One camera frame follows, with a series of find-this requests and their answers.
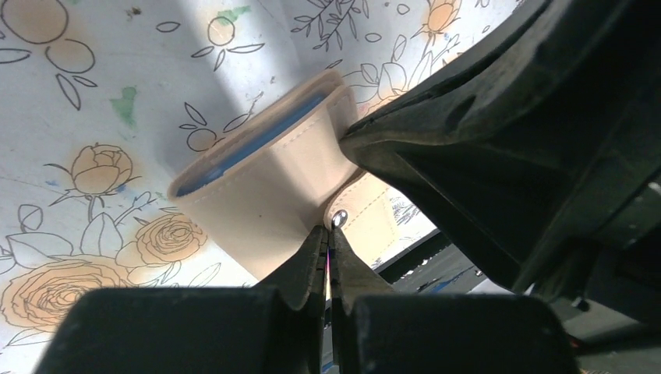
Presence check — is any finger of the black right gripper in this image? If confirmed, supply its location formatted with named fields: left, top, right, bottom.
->
left=341, top=1, right=660, bottom=292

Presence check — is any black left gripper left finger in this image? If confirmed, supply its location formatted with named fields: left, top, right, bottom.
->
left=37, top=226, right=328, bottom=373

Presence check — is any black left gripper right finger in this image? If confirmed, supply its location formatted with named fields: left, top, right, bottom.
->
left=329, top=228, right=578, bottom=373

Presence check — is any beige card holder wallet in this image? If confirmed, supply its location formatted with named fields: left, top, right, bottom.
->
left=168, top=69, right=399, bottom=280

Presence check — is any floral tablecloth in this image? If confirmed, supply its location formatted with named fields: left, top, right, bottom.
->
left=1, top=1, right=521, bottom=373

